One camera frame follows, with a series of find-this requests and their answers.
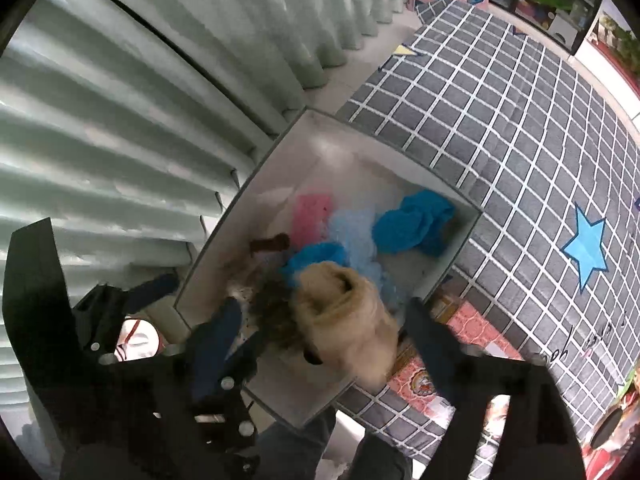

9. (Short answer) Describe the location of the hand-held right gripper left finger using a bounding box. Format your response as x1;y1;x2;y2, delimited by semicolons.
100;297;268;480

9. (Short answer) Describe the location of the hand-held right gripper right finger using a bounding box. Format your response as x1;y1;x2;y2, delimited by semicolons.
402;297;586;480

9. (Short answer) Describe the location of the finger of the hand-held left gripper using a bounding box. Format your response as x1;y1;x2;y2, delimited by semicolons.
72;272;181;323

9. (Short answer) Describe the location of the leopard print cloth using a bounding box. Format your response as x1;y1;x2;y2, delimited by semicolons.
247;277;306;351

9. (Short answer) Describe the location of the beige fluffy cloth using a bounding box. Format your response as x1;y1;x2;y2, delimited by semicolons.
292;260;401;391

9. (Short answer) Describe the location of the brown white knit sock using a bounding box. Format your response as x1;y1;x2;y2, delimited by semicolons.
249;232;292;256

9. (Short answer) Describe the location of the light blue fluffy cloth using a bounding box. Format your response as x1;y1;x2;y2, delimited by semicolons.
325;207;401;306

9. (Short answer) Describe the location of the pink cloth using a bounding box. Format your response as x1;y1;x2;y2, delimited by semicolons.
290;191;335;251

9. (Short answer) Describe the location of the white printed cardboard box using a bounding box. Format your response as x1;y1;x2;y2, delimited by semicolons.
172;106;526;431

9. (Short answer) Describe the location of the white red packet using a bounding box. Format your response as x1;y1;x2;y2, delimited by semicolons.
114;316;168;363

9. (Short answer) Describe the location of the person's right leg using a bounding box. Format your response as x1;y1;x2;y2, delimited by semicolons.
350;432;413;480

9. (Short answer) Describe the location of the person's leg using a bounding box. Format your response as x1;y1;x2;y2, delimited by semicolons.
252;407;338;480
350;432;413;480

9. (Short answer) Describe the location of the person's left leg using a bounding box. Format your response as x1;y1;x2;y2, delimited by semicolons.
252;407;338;480

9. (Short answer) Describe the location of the black round object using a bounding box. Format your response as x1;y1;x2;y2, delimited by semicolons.
589;407;626;450

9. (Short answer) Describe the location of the grey checked star blanket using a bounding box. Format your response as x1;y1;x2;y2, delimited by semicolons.
335;0;640;480

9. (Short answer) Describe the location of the printed picture board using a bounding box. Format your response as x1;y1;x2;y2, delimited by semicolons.
580;0;640;121

